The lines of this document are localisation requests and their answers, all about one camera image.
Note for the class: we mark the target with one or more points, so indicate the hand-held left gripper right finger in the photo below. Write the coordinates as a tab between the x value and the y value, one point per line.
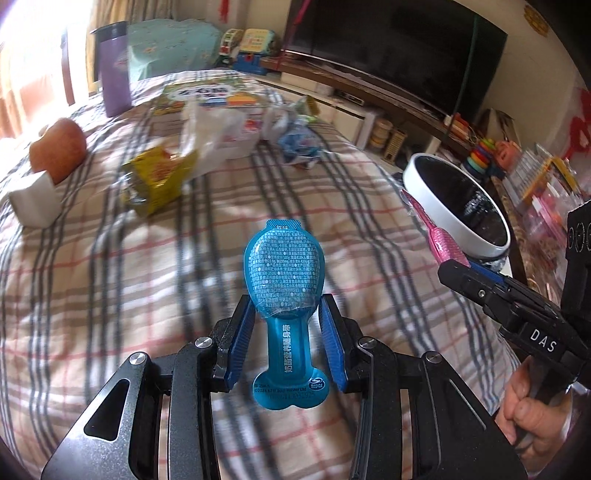
332	346

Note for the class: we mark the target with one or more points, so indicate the pink toothbrush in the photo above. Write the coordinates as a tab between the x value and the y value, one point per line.
438	237

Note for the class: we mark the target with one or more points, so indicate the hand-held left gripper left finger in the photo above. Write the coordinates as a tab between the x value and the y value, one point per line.
238	346

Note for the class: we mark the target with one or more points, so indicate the toy wheel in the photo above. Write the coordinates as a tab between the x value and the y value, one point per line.
229	42

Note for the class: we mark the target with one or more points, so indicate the wooden and white television stand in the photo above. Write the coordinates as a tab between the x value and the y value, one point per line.
351	97

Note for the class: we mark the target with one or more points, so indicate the thin red pole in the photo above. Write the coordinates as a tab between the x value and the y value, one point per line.
295	23

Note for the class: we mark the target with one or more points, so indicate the yellow figure wall decoration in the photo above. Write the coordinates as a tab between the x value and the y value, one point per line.
535	21

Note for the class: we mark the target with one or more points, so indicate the green crumpled wrapper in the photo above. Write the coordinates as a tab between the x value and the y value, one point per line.
305	110

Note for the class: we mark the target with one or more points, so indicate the black television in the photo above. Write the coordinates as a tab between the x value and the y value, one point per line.
397	50

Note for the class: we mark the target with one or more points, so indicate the yellow snack packet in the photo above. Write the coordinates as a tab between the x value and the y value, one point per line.
159	177

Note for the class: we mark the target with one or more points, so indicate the clear plastic storage box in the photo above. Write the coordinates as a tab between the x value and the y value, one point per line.
545	194

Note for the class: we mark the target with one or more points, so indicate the teal furniture cover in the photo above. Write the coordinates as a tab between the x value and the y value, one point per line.
171	50

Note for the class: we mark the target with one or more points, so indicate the purple bottle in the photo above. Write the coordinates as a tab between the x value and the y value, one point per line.
113	69

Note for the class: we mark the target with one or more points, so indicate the orange toy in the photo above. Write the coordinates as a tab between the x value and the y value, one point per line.
507	154

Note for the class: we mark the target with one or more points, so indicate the plaid bed sheet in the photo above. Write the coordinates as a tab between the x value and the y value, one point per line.
138	277

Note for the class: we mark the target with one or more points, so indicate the blue toy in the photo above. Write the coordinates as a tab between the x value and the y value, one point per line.
249	63

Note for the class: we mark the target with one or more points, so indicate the black set-top box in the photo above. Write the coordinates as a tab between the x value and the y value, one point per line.
349	96

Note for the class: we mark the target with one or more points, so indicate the yellow and teal toy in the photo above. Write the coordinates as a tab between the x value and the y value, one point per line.
258	44

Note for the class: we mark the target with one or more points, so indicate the thin green pole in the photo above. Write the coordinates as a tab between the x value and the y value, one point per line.
467	69

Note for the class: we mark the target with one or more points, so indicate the colourful children's book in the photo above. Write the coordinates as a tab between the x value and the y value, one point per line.
207	94

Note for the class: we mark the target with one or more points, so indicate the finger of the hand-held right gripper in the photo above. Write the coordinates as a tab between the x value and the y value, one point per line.
491	275
466	284

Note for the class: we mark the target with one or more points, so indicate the blue crumpled wrapper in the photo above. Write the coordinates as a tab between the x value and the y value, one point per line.
300	147

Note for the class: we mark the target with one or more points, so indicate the person's right hand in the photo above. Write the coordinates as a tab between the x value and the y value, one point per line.
531	424

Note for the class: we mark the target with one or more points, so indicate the white plastic bag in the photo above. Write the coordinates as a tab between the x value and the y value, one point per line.
210	134

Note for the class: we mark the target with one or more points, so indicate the blue spoon-shaped pouch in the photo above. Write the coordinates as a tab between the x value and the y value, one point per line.
281	277

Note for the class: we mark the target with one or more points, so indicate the rainbow stacking rings toy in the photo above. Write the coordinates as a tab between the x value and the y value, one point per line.
480	159

